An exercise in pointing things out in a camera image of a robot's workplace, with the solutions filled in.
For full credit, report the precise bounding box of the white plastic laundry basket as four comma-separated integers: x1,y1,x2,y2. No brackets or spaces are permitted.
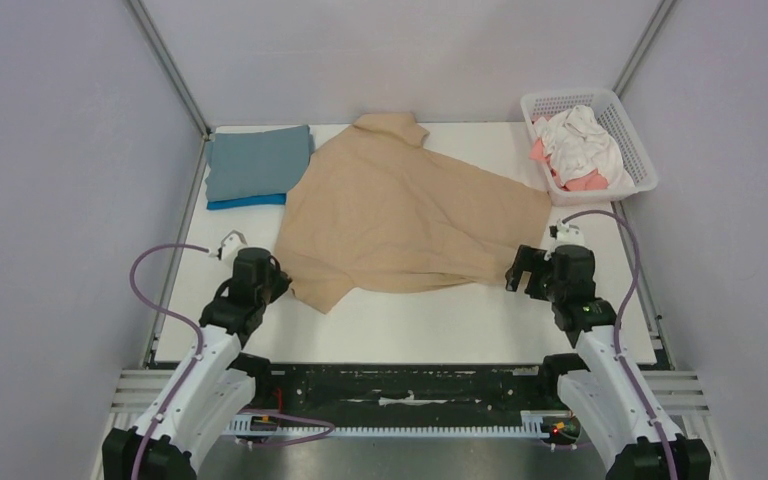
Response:
521,88,658,206

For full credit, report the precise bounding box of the beige t shirt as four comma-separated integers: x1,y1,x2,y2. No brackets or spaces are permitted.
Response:
274,113,551,313

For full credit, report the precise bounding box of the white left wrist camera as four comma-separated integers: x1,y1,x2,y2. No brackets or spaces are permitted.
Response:
216,230,248,263

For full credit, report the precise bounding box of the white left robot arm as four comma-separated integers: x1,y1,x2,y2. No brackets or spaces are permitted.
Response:
101,247,291,479

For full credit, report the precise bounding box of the folded bright blue t shirt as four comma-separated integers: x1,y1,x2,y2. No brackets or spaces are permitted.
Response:
207,194,287,211

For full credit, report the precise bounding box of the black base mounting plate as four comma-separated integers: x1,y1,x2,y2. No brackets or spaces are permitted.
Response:
254,363,565,427

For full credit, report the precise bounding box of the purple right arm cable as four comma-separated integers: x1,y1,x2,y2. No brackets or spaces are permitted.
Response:
556,209,680,480

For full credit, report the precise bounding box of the white slotted cable duct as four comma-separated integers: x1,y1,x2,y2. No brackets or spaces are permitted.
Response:
222,410,572,440

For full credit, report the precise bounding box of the white t shirt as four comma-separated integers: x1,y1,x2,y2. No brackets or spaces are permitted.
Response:
530,105,634,192

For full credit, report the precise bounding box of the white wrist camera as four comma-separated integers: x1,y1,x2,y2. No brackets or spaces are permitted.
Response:
550,220,587,251
216,230,248,263

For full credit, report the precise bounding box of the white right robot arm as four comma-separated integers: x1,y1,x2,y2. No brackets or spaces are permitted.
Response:
505,245,712,479

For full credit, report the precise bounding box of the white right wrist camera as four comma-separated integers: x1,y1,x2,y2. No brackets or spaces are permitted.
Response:
550,220,587,251

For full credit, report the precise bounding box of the folded grey-blue t shirt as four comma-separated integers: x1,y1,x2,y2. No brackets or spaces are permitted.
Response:
205,125,314,203

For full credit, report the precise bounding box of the pink t shirt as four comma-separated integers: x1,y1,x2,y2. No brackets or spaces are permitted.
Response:
530,110,610,192

